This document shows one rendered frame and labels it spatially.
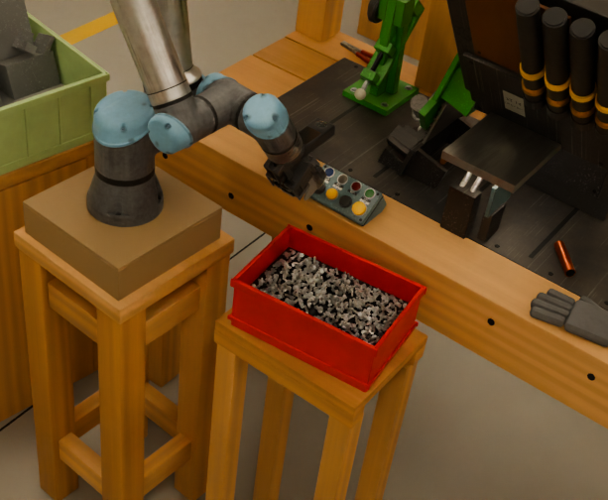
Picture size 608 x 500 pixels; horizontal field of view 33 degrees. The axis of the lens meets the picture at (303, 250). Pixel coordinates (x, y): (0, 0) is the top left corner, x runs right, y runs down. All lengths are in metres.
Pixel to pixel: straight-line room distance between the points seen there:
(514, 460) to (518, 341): 0.96
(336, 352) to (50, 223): 0.61
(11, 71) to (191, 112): 0.80
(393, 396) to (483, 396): 0.99
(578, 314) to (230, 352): 0.68
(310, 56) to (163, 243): 0.92
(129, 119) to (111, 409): 0.64
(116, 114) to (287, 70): 0.81
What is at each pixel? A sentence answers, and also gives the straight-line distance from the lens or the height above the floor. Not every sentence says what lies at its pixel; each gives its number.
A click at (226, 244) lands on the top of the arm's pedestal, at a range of 2.15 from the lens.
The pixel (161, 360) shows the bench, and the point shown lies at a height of 0.11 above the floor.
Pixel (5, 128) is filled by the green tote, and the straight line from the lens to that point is 2.37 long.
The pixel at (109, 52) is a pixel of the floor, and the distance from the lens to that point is 4.47.
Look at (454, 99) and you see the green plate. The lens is 2.19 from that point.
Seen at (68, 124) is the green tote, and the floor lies 0.86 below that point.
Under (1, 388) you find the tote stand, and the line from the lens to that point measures 2.85.
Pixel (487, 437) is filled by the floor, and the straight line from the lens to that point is 3.02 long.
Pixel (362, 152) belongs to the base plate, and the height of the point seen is 0.90.
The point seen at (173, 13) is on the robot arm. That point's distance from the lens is 1.97.
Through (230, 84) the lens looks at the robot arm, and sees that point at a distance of 1.94.
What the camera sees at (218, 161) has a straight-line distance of 2.33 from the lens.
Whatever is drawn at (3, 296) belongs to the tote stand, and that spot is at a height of 0.44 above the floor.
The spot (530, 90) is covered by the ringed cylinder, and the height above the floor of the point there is 1.31.
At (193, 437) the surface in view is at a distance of 2.55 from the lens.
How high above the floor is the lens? 2.23
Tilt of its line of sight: 40 degrees down
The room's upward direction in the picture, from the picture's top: 8 degrees clockwise
